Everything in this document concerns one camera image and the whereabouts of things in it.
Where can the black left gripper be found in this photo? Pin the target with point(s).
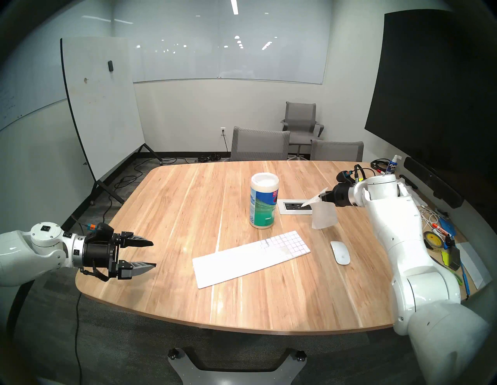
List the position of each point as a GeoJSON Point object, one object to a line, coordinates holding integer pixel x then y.
{"type": "Point", "coordinates": [97, 254]}

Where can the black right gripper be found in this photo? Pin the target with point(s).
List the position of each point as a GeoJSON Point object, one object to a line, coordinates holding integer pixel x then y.
{"type": "Point", "coordinates": [343, 195]}

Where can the white disinfecting wipe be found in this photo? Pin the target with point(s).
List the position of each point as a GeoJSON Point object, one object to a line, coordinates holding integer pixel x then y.
{"type": "Point", "coordinates": [324, 215]}

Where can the white computer mouse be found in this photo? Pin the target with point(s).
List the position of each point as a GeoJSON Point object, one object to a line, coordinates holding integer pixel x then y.
{"type": "Point", "coordinates": [340, 253]}

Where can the white slim keyboard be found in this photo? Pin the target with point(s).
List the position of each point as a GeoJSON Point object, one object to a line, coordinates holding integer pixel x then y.
{"type": "Point", "coordinates": [240, 262]}

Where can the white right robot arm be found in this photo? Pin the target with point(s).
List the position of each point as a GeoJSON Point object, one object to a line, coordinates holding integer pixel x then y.
{"type": "Point", "coordinates": [404, 240]}

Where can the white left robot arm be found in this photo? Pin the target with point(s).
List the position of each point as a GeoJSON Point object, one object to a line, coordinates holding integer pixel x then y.
{"type": "Point", "coordinates": [27, 252]}

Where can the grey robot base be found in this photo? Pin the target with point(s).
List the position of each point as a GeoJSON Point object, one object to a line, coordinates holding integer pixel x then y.
{"type": "Point", "coordinates": [237, 376]}

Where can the disinfecting wipes canister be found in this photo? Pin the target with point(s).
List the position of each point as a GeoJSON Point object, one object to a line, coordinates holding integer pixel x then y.
{"type": "Point", "coordinates": [264, 209]}

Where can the silver table power outlet box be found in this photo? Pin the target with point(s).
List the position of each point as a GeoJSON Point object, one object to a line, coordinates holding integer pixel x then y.
{"type": "Point", "coordinates": [291, 207]}

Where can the low grey mesh chair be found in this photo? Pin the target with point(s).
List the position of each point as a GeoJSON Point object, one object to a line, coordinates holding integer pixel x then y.
{"type": "Point", "coordinates": [337, 152]}

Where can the whiteboard cleaner spray bottle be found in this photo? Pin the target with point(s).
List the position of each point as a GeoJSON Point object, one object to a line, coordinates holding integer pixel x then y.
{"type": "Point", "coordinates": [393, 165]}

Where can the grey office chair with armrests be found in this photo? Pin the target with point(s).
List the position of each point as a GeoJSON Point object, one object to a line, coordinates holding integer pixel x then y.
{"type": "Point", "coordinates": [301, 120]}

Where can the wide grey mesh chair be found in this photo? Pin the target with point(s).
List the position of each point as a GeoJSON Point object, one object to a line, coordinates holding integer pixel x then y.
{"type": "Point", "coordinates": [259, 145]}

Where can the crumpled white tissue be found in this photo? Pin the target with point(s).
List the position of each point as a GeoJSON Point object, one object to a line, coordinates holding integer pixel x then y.
{"type": "Point", "coordinates": [421, 200]}

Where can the black video bar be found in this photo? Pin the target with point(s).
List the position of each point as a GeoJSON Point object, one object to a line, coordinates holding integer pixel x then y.
{"type": "Point", "coordinates": [431, 179]}

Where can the yellow tape roll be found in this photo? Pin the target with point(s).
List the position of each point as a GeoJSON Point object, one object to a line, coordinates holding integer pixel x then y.
{"type": "Point", "coordinates": [433, 240]}

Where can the red and white marker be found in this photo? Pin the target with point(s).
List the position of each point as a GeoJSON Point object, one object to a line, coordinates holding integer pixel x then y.
{"type": "Point", "coordinates": [438, 226]}

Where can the blue flat object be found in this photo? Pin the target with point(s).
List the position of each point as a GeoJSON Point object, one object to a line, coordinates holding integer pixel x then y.
{"type": "Point", "coordinates": [447, 226]}

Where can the small black box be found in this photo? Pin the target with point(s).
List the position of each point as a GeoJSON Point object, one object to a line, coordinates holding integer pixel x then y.
{"type": "Point", "coordinates": [454, 256]}

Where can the freestanding whiteboard with black stand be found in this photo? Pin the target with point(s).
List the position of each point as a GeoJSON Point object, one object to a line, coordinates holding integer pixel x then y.
{"type": "Point", "coordinates": [101, 108]}

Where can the blue pen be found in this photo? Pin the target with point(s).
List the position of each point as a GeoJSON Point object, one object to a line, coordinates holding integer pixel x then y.
{"type": "Point", "coordinates": [465, 279]}

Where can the ceiling light strip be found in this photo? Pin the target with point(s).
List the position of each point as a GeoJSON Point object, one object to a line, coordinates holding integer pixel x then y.
{"type": "Point", "coordinates": [234, 7]}

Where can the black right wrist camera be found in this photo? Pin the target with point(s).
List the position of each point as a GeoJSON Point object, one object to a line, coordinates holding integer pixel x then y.
{"type": "Point", "coordinates": [344, 177]}

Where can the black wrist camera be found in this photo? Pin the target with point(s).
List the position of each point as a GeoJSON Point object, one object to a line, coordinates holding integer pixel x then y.
{"type": "Point", "coordinates": [101, 231]}
{"type": "Point", "coordinates": [344, 177]}

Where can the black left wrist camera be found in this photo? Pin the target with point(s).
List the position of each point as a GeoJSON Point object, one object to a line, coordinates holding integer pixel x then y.
{"type": "Point", "coordinates": [101, 231]}

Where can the large black wall screen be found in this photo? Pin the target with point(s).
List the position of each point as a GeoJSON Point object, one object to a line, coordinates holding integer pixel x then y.
{"type": "Point", "coordinates": [427, 97]}

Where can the large wall glass board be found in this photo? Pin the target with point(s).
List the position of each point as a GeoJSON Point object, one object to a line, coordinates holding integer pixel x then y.
{"type": "Point", "coordinates": [233, 58]}

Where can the side wall glass board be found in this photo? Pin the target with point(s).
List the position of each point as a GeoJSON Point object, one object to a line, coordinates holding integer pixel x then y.
{"type": "Point", "coordinates": [23, 93]}

